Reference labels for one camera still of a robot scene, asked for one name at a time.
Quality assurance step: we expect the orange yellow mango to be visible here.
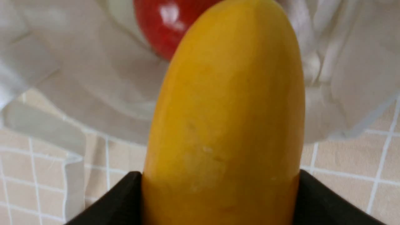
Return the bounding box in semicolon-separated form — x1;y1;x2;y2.
141;0;305;225

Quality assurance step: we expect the red apple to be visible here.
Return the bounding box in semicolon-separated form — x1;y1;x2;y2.
133;0;219;60

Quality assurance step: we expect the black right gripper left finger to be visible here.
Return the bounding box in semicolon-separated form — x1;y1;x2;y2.
66;171;142;225

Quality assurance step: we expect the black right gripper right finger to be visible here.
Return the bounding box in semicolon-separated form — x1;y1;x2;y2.
294;170;384;225

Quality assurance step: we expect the white cloth tote bag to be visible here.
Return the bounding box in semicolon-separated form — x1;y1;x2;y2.
1;0;399;221

